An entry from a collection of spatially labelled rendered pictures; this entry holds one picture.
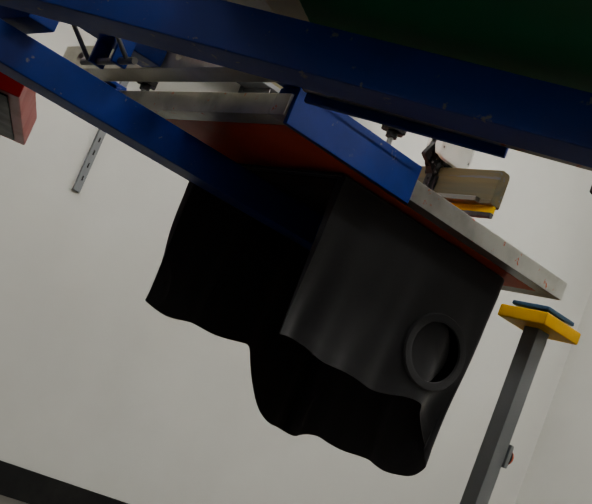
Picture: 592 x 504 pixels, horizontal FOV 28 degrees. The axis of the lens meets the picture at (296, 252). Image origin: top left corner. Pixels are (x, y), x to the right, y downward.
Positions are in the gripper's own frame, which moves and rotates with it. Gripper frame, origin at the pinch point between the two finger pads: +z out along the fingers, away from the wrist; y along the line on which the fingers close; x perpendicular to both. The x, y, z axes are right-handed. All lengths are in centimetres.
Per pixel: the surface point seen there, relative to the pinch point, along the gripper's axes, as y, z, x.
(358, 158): -47, 15, -30
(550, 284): 10.5, 13.7, -28.5
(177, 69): -71, 11, -6
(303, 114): -61, 14, -30
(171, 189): 66, -17, 200
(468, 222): -16.7, 12.8, -28.5
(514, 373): 30.5, 28.4, -11.1
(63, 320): 46, 44, 201
